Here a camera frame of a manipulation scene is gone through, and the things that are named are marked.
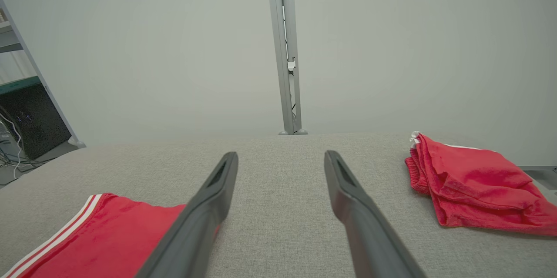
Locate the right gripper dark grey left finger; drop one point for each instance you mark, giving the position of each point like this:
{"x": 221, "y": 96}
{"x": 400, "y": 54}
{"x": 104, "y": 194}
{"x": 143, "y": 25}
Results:
{"x": 196, "y": 226}

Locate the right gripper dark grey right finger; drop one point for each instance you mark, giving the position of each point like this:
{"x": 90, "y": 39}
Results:
{"x": 370, "y": 234}

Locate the red white lettered jersey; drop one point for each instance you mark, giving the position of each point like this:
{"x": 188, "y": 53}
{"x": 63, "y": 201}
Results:
{"x": 109, "y": 243}

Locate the red shorts with white stripe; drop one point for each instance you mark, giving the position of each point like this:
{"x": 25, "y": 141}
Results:
{"x": 478, "y": 186}

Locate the black computer tower green top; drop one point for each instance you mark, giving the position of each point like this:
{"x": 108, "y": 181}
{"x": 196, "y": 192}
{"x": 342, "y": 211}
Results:
{"x": 35, "y": 117}

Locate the grey partition edge pole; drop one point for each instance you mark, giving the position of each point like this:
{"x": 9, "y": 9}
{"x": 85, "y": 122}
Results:
{"x": 48, "y": 91}

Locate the grey metal shelf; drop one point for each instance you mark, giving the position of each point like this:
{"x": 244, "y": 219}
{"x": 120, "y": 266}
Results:
{"x": 8, "y": 45}

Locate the grey metal partition post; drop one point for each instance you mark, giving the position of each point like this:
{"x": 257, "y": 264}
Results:
{"x": 283, "y": 51}

